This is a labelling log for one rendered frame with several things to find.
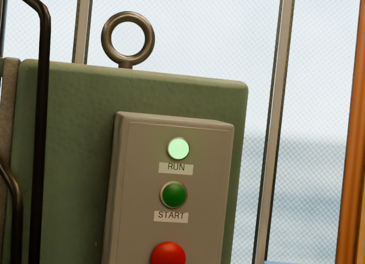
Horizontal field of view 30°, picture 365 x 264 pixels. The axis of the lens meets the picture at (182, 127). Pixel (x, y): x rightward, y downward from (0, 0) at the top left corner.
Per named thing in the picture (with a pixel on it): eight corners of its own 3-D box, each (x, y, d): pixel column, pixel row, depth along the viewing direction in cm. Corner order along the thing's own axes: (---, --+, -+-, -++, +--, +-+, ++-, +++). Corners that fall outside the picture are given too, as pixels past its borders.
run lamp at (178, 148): (165, 159, 58) (167, 136, 58) (188, 161, 59) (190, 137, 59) (167, 159, 58) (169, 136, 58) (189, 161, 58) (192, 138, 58)
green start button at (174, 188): (158, 207, 58) (161, 180, 58) (185, 209, 59) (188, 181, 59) (159, 208, 58) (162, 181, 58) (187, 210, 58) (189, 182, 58)
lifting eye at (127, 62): (96, 68, 74) (102, 8, 74) (150, 73, 76) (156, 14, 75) (98, 67, 73) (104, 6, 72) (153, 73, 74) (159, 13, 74)
